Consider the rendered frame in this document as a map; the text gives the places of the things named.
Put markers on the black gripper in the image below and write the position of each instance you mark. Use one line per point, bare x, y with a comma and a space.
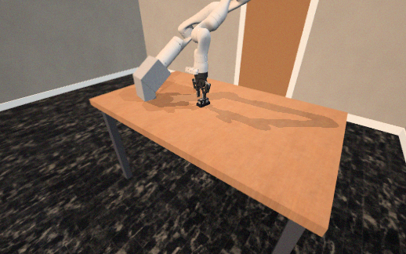
200, 81

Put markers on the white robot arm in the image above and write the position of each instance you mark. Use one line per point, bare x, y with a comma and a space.
217, 12

